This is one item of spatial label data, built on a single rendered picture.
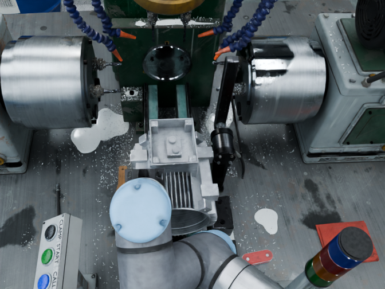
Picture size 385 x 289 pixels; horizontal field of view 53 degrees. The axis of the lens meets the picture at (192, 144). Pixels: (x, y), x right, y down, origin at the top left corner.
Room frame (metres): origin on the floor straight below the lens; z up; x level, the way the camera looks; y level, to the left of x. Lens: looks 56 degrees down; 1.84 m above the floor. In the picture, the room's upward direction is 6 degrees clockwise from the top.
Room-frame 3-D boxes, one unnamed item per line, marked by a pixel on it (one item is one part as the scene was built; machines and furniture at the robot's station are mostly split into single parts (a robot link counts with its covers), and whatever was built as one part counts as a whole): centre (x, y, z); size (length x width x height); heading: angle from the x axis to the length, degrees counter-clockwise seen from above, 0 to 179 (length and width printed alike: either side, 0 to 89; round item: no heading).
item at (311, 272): (0.25, -0.30, 1.05); 0.06 x 0.06 x 0.04
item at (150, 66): (0.82, 0.10, 1.01); 0.15 x 0.02 x 0.15; 100
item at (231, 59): (0.63, -0.07, 1.12); 0.04 x 0.03 x 0.26; 10
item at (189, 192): (0.43, 0.04, 1.01); 0.20 x 0.19 x 0.19; 11
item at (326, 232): (0.42, -0.47, 0.80); 0.15 x 0.12 x 0.01; 102
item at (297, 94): (0.79, -0.24, 1.04); 0.41 x 0.25 x 0.25; 100
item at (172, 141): (0.47, 0.04, 1.11); 0.12 x 0.11 x 0.07; 11
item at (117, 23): (0.89, 0.11, 0.97); 0.30 x 0.11 x 0.34; 100
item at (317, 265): (0.25, -0.30, 1.10); 0.06 x 0.06 x 0.04
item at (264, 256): (0.34, -0.21, 0.81); 0.09 x 0.03 x 0.02; 108
